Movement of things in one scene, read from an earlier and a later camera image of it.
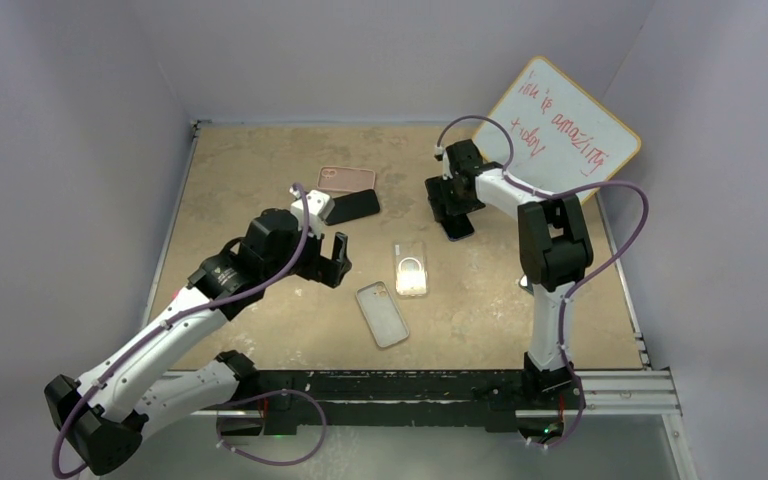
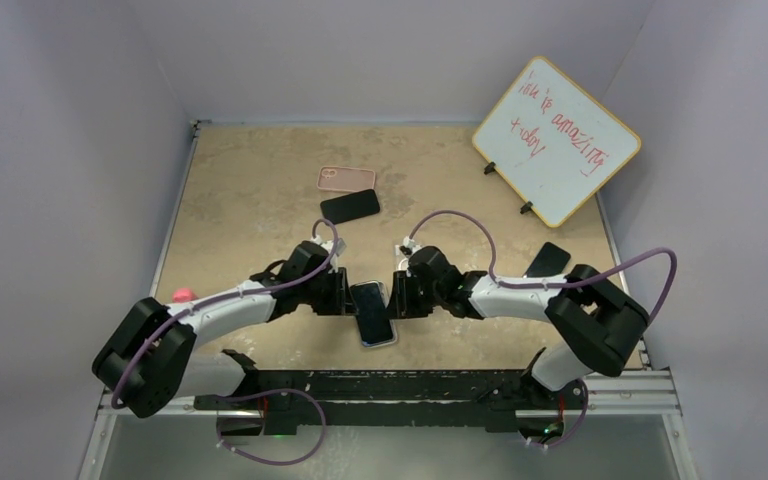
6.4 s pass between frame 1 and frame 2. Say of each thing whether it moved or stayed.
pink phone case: stayed
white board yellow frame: stayed
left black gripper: moved
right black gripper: moved
